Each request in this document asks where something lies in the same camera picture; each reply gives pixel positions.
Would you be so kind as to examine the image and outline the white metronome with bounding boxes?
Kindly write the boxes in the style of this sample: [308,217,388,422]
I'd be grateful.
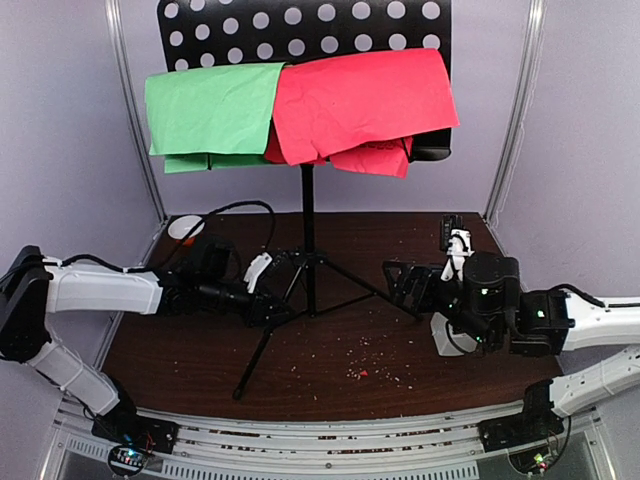
[430,313,477,357]

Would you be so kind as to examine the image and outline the red sheet music paper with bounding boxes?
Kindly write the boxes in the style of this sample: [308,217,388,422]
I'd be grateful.
[265,48,459,178]

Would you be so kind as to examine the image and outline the green cloth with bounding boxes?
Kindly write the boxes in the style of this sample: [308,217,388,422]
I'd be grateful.
[145,62,284,175]

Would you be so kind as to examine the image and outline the black music stand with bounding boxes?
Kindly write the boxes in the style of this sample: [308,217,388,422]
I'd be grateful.
[155,0,453,400]

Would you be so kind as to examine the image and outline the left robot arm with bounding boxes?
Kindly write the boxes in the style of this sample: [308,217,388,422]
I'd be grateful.
[1,236,293,444]

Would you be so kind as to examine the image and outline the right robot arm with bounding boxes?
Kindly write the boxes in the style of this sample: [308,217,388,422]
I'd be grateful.
[383,252,639,442]

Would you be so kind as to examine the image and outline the orange white bowl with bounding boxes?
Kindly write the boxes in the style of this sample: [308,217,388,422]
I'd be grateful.
[168,215,204,247]

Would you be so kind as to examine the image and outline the right circuit board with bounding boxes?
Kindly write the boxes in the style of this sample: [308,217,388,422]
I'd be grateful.
[508,443,566,478]

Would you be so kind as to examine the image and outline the circuit board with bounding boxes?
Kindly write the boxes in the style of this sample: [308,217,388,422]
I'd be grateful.
[107,445,151,477]
[508,443,566,478]

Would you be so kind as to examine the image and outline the left circuit board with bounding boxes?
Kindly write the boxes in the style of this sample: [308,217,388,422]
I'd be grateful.
[107,445,151,477]

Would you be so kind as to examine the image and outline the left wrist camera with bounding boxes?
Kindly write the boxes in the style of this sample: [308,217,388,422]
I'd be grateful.
[243,252,289,294]

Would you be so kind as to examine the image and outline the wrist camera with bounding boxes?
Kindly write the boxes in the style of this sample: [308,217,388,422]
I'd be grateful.
[440,214,474,282]
[243,252,289,294]

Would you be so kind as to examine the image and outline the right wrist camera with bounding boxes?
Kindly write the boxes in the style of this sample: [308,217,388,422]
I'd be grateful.
[440,214,474,282]

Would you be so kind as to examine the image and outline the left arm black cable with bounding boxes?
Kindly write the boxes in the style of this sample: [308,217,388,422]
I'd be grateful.
[149,199,277,271]

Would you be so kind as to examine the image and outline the aluminium front rail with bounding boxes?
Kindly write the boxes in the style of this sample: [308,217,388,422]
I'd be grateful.
[36,400,618,479]

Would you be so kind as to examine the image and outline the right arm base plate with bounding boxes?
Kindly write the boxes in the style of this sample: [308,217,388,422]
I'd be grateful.
[477,413,564,452]

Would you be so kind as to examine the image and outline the right aluminium frame post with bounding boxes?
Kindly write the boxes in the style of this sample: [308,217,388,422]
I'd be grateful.
[484,0,548,228]

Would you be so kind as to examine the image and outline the aluminium frame post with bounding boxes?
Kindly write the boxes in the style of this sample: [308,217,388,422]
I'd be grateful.
[103,0,168,224]
[484,0,548,228]

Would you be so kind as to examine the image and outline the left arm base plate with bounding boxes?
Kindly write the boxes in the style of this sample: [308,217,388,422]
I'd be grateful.
[91,417,179,454]

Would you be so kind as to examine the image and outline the left aluminium frame post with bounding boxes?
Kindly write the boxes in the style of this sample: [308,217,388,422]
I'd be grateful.
[103,0,168,224]

